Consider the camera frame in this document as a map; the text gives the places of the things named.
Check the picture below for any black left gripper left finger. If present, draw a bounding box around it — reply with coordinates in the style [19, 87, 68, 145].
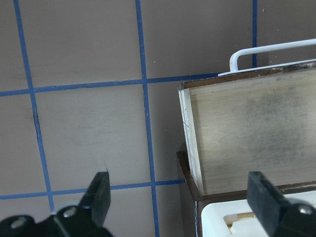
[0, 171, 111, 237]

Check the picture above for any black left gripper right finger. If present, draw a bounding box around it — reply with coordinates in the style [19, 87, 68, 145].
[247, 171, 316, 237]

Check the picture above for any wooden drawer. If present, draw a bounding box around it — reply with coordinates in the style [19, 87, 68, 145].
[179, 61, 316, 195]

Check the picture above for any dark wooden cabinet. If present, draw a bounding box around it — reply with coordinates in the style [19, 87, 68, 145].
[177, 151, 316, 237]

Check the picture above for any white plastic tray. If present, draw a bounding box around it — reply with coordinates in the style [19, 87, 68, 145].
[201, 191, 316, 237]

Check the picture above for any white drawer handle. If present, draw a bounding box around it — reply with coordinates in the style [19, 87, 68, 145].
[218, 39, 316, 76]

